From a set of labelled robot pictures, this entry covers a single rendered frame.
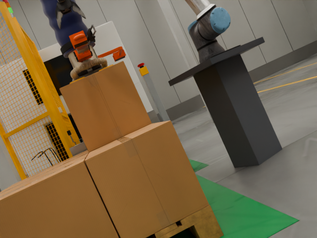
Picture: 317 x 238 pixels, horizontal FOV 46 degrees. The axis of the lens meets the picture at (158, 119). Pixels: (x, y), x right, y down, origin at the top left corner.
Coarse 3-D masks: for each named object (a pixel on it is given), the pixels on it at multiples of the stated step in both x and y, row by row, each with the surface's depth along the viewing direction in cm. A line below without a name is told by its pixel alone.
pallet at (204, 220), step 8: (208, 208) 158; (192, 216) 157; (200, 216) 158; (208, 216) 158; (176, 224) 160; (184, 224) 156; (192, 224) 157; (200, 224) 158; (208, 224) 158; (216, 224) 159; (160, 232) 155; (168, 232) 155; (176, 232) 156; (192, 232) 173; (200, 232) 157; (208, 232) 158; (216, 232) 158
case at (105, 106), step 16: (80, 80) 212; (96, 80) 213; (112, 80) 214; (128, 80) 216; (64, 96) 211; (80, 96) 212; (96, 96) 213; (112, 96) 214; (128, 96) 215; (80, 112) 212; (96, 112) 213; (112, 112) 214; (128, 112) 215; (144, 112) 216; (80, 128) 211; (96, 128) 212; (112, 128) 214; (128, 128) 215; (96, 144) 212
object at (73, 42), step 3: (75, 33) 179; (78, 33) 179; (81, 33) 180; (69, 36) 179; (72, 36) 179; (72, 39) 179; (81, 39) 179; (84, 39) 180; (72, 42) 179; (75, 42) 179; (78, 42) 179; (81, 42) 181; (84, 42) 183; (87, 42) 186; (75, 45) 182; (78, 45) 183; (81, 45) 186; (75, 48) 187
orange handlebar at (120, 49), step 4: (76, 36) 178; (80, 36) 178; (84, 36) 180; (76, 40) 179; (116, 48) 249; (120, 48) 250; (84, 52) 209; (108, 52) 248; (112, 52) 249; (120, 52) 261; (100, 56) 248; (104, 56) 248
